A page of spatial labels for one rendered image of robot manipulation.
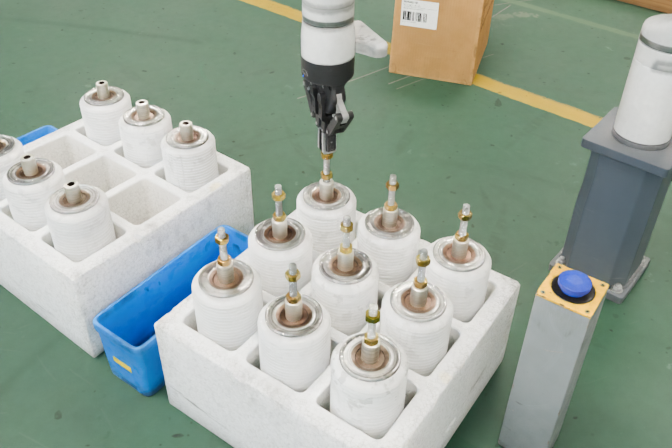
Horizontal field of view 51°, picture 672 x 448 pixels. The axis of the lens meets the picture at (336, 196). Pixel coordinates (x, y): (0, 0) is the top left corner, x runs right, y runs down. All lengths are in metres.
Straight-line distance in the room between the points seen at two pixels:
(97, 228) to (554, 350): 0.70
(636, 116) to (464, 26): 0.82
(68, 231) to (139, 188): 0.22
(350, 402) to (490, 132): 1.07
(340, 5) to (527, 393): 0.58
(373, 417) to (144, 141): 0.70
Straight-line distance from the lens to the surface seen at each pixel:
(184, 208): 1.25
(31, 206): 1.26
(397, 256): 1.07
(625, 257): 1.38
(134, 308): 1.22
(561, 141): 1.84
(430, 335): 0.95
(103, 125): 1.44
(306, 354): 0.93
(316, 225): 1.12
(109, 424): 1.19
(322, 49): 0.96
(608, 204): 1.32
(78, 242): 1.18
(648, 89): 1.22
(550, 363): 0.98
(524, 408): 1.07
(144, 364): 1.14
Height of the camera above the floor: 0.93
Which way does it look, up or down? 37 degrees down
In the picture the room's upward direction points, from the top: 1 degrees clockwise
